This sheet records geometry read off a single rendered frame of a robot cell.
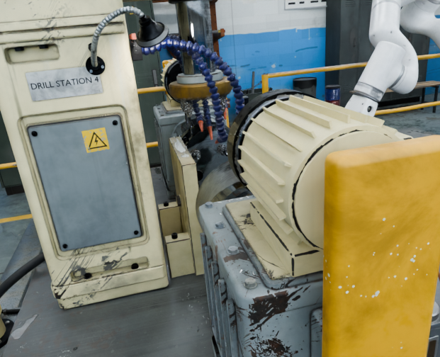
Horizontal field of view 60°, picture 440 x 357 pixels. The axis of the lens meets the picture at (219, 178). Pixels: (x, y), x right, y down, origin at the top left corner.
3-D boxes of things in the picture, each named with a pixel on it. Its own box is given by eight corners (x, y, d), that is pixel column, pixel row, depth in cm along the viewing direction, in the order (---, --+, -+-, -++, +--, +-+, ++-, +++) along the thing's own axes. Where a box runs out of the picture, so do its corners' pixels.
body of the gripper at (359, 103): (387, 102, 111) (368, 137, 114) (366, 97, 120) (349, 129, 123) (368, 91, 109) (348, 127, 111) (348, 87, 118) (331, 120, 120)
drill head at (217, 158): (182, 202, 133) (173, 132, 123) (168, 166, 170) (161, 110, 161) (250, 190, 137) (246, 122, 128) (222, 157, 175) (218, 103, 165)
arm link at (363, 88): (390, 95, 111) (385, 105, 112) (372, 91, 119) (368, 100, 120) (369, 83, 108) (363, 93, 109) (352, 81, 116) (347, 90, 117)
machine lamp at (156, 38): (83, 81, 73) (67, 10, 69) (88, 76, 83) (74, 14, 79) (175, 71, 77) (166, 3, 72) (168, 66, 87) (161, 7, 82)
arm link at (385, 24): (404, 37, 131) (401, 103, 117) (365, 16, 128) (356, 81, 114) (424, 18, 123) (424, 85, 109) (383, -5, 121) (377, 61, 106)
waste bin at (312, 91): (309, 112, 655) (309, 76, 633) (320, 116, 619) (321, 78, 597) (289, 115, 648) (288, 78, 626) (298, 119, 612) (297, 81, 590)
